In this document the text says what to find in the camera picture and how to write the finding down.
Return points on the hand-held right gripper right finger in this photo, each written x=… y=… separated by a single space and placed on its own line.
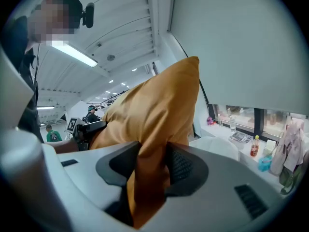
x=205 y=202

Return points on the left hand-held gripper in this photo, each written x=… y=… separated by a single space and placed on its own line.
x=83 y=132

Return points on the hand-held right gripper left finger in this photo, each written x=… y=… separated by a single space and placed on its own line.
x=96 y=175

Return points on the orange pillow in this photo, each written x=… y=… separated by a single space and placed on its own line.
x=154 y=110

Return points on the person's left forearm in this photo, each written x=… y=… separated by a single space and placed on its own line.
x=67 y=146

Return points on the long ceiling light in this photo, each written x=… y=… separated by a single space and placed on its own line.
x=46 y=107
x=74 y=53

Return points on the teal cloth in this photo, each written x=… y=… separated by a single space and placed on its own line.
x=264 y=163

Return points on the white window sill counter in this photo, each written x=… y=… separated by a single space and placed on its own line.
x=223 y=132

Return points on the dark book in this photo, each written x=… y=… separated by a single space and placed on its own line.
x=240 y=137

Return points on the round ceiling smoke detector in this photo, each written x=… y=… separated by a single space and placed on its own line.
x=110 y=57

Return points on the purple plush toy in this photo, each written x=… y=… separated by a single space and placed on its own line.
x=210 y=121

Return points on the clear water cup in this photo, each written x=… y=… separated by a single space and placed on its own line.
x=232 y=124

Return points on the small clear water bottle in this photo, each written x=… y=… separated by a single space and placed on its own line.
x=219 y=120

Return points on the pale paper box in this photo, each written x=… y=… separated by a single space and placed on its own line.
x=269 y=147

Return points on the person's body in black clothes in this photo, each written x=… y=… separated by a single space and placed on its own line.
x=24 y=57

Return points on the grey window blind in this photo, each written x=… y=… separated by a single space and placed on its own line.
x=241 y=45

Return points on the black window frame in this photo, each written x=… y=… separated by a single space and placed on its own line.
x=258 y=122

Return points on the black head-worn camera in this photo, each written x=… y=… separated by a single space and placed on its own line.
x=88 y=14

